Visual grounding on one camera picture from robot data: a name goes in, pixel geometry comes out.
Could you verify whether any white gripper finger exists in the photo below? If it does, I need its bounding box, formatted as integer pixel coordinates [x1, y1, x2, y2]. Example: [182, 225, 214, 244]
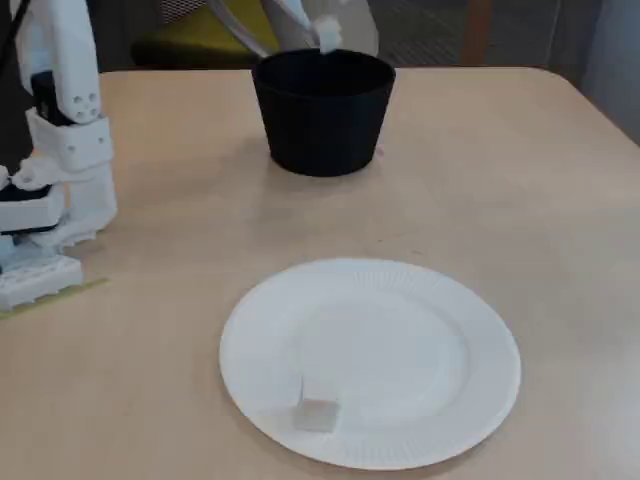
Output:
[281, 0, 322, 37]

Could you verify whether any white cube block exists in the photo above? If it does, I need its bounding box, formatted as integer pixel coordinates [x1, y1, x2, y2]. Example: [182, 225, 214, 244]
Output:
[313, 14, 345, 54]
[293, 398, 342, 434]

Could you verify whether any white paper plate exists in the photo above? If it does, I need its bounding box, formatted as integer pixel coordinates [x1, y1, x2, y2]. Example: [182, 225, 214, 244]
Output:
[218, 257, 523, 471]

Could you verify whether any olive green office chair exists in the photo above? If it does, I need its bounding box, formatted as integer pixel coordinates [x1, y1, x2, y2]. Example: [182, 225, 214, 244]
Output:
[129, 0, 381, 69]

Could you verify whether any black plastic cup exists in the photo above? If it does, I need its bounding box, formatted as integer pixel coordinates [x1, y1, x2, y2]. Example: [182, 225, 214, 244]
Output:
[250, 48, 397, 177]

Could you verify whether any wooden furniture leg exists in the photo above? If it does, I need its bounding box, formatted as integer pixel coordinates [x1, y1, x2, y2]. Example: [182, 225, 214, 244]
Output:
[460, 0, 490, 67]

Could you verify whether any yellow-green tape under base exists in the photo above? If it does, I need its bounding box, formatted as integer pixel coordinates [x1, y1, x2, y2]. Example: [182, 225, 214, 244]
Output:
[0, 276, 110, 322]

